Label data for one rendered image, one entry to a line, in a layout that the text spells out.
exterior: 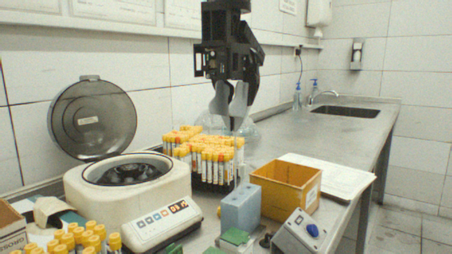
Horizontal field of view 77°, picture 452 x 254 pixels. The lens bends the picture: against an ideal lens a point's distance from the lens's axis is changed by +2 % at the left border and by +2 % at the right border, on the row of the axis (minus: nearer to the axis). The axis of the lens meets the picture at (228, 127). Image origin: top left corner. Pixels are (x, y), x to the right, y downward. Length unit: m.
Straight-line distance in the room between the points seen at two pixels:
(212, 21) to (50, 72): 0.53
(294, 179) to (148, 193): 0.38
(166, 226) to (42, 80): 0.48
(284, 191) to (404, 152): 2.15
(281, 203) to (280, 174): 0.14
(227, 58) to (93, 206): 0.37
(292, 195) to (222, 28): 0.38
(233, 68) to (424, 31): 2.29
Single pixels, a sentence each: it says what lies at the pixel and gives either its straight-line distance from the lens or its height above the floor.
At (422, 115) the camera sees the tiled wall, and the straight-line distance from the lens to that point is 2.68.
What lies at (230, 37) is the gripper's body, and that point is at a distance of 0.46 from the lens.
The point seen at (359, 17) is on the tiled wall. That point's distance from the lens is 2.70.
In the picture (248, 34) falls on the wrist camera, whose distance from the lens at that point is 0.50.
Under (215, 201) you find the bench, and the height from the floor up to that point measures 0.88.
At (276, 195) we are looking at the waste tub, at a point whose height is 0.94.
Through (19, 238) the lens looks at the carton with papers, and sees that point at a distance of 0.52.
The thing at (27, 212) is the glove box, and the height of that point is 0.94.
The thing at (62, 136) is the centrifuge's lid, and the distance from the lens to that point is 0.83.
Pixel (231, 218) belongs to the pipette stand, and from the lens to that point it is 0.57.
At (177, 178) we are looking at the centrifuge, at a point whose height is 0.98.
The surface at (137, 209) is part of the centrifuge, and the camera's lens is 0.61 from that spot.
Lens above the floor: 1.24
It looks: 14 degrees down
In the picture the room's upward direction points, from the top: straight up
